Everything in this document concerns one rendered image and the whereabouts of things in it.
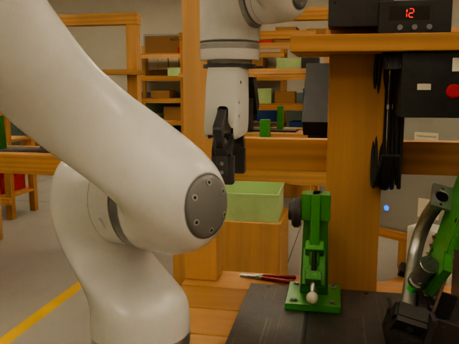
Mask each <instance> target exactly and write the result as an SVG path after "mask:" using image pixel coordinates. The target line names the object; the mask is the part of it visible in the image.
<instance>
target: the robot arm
mask: <svg viewBox="0 0 459 344"><path fill-rule="evenodd" d="M307 2H308V0H199V34H200V43H199V48H200V60H201V61H208V64H204V65H203V68H207V69H208V72H207V78H206V97H205V116H204V135H205V137H206V138H207V139H211V138H213V140H212V155H211V159H209V157H208V156H207V155H206V154H205V153H204V152H203V151H202V150H201V149H200V148H198V146H196V145H195V144H194V143H193V142H192V141H190V140H189V139H188V138H187V137H185V136H184V135H183V134H182V133H181V132H179V131H178V130H176V129H175V128H174V127H173V126H172V125H170V124H169V123H167V122H166V121H165V120H164V119H162V118H161V117H159V116H158V115H157V114H156V113H154V112H153V111H151V110H150V109H149V108H147V107H146V106H144V105H143V104H142V103H140V102H139V101H137V100H136V99H134V98H133V97H132V96H131V95H130V94H128V93H127V92H126V91H124V90H123V89H122V88H121V87H120V86H119V85H117V84H116V83H115V82H114V81H112V80H111V79H110V78H109V77H108V76H107V75H106V74H105V73H104V72H103V71H102V70H101V69H100V68H99V67H98V66H97V65H96V64H95V63H94V62H93V61H92V60H91V59H90V57H89V56H88V55H87V54H86V52H85V51H84V50H83V49H82V48H81V46H80V45H79V43H78V42H77V41H76V40H75V38H74V37H73V35H72V34H71V33H70V31H69V30H68V28H67V27H66V26H65V25H64V23H63V22H62V20H61V19H60V17H58V15H57V13H56V12H55V11H54V9H53V8H52V7H51V5H50V3H49V2H48V1H47V0H0V112H1V113H2V114H3V115H4V116H5V117H6V118H7V119H8V120H10V121H11V122H12V123H13V124H14V125H15V126H16V127H17V128H18V129H20V130H21V131H22V132H24V133H25V134H26V135H27V136H28V137H29V138H31V139H32V140H33V141H35V142H36V143H37V144H38V145H40V146H41V147H43V148H44V149H45V150H46V151H48V152H50V153H51V154H52V155H54V156H55V157H57V158H58V159H60V160H61V162H60V163H59V165H58V167H57V168H56V170H55V173H54V175H53V179H52V182H51V189H50V196H49V207H50V214H51V220H52V224H53V228H54V230H55V234H56V236H57V239H58V241H59V243H60V246H61V248H62V250H63V252H64V254H65V256H66V259H67V260H68V262H69V264H70V266H71V268H72V270H73V272H74V273H75V275H76V277H77V279H78V280H79V282H80V284H81V286H82V288H83V291H84V292H85V295H86V298H87V301H88V304H89V311H90V337H91V344H190V338H191V328H190V311H189V302H188V299H187V296H186V294H185V292H184V291H183V289H182V288H181V286H180V285H179V284H178V283H177V281H176V280H175V279H174V278H173V276H172V275H170V273H168V271H167V270H166V269H165V268H164V266H163V265H162V264H161V262H160V261H159V260H158V259H157V258H156V256H155V255H154V253H153V252H156V253H163V254H168V255H179V254H185V253H189V252H192V251H195V250H198V249H200V248H201V247H203V246H205V245H207V244H208V243H209V242H210V241H211V240H212V239H213V238H214V237H215V236H216V235H217V233H218V232H219V231H220V229H221V227H222V225H223V222H224V220H225V216H226V212H227V192H226V188H225V185H232V184H234V182H235V174H244V173H245V171H246V148H241V147H245V134H246V133H247V131H248V124H249V69H250V68H256V64H252V61H258V60H260V43H259V42H260V27H261V25H266V24H276V23H284V22H288V21H291V20H294V19H295V18H297V17H299V16H300V15H301V14H302V13H303V12H304V10H305V8H306V6H307Z"/></svg>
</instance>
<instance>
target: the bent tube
mask: <svg viewBox="0 0 459 344"><path fill-rule="evenodd" d="M452 195H453V188H450V187H447V186H443V185H440V184H435V183H433V185H432V194H431V200H430V201H429V203H428V204H427V206H426V207H425V208H424V210H423V212H422V213H421V215H420V217H419V220H418V221H417V224H416V226H415V229H414V231H413V235H412V238H411V242H410V245H409V248H408V254H407V259H406V269H405V274H404V284H403V290H402V299H401V301H402V302H405V303H408V304H412V305H415V306H416V304H417V292H418V290H417V292H416V293H412V292H410V291H409V290H408V289H407V286H408V276H409V275H410V273H411V272H413V270H415V269H416V268H417V266H418V265H419V260H420V259H421V258H422V254H423V248H424V246H425V243H426V239H427V236H428V233H429V231H430V228H431V226H432V224H433V222H434V220H435V219H436V217H437V216H438V215H439V213H440V212H441V210H445V211H447V212H450V210H451V201H452Z"/></svg>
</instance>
